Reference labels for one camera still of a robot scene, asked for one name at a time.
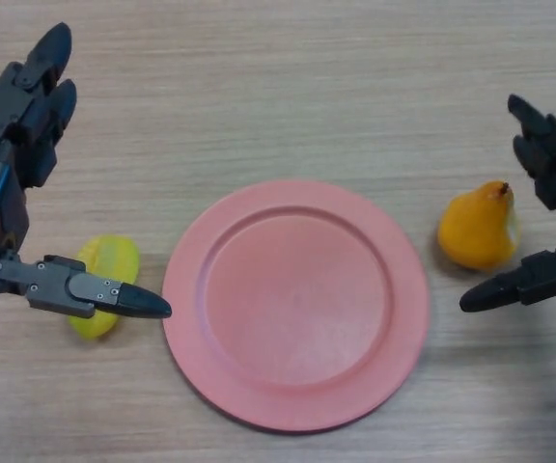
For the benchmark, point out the yellow starfruit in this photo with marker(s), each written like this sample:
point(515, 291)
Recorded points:
point(109, 255)

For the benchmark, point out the pink round plate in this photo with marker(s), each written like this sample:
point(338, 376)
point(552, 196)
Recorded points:
point(297, 308)

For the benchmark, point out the yellow orange pear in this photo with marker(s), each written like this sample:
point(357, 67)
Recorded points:
point(473, 226)

